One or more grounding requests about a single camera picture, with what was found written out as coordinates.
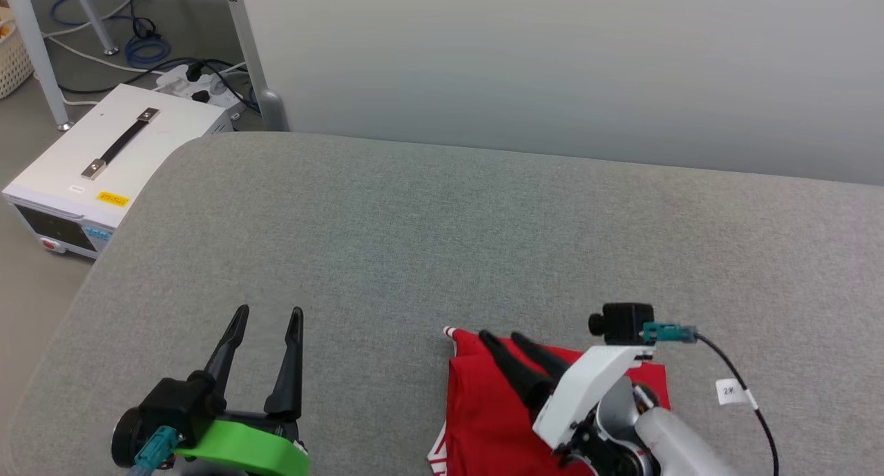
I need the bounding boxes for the white floor cable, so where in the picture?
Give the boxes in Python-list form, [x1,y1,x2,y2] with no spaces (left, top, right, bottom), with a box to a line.
[41,0,249,76]

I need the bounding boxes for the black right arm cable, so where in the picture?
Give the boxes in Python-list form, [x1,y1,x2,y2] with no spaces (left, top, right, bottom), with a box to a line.
[694,332,781,476]

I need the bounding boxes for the white woven basket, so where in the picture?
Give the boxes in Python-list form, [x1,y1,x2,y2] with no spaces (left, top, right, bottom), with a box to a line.
[0,10,35,100]

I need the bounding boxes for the white power strip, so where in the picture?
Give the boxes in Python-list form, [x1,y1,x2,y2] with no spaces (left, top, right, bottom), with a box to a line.
[155,63,247,112]

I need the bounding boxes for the white power supply box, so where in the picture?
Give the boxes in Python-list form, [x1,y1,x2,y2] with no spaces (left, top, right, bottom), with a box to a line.
[2,84,236,260]

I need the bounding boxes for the teal right camera connector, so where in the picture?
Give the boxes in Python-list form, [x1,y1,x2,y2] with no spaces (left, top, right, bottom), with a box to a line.
[642,323,698,345]

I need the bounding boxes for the teal left camera connector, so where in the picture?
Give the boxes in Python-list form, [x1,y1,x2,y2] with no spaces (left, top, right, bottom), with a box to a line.
[130,426,182,476]

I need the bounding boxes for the grey partition post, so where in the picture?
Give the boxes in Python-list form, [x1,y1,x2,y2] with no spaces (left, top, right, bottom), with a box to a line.
[224,0,289,133]

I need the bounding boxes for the grey table leg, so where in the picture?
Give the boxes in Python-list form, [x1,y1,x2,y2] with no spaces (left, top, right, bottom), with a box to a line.
[69,0,119,55]
[0,0,75,131]

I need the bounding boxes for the blue cable coil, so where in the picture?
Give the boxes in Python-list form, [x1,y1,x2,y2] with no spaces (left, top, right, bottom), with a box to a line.
[52,0,172,69]

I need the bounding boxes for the red white basketball jersey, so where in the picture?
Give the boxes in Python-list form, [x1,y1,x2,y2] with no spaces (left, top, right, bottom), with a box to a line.
[427,326,671,476]

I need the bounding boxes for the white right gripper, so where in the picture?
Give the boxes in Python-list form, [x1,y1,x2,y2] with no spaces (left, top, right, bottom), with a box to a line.
[478,331,654,456]

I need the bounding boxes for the teal camera connector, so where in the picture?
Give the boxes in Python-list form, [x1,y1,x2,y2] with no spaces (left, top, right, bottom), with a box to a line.
[642,323,698,345]
[130,426,182,476]

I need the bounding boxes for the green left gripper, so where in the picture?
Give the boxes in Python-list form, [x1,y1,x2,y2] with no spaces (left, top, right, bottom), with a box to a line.
[110,305,311,476]

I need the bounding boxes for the white right cable label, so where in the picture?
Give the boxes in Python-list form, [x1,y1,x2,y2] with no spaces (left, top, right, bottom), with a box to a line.
[716,378,751,406]

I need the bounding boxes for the black box carry handle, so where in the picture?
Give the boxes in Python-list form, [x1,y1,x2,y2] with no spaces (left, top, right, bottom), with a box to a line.
[81,108,161,181]

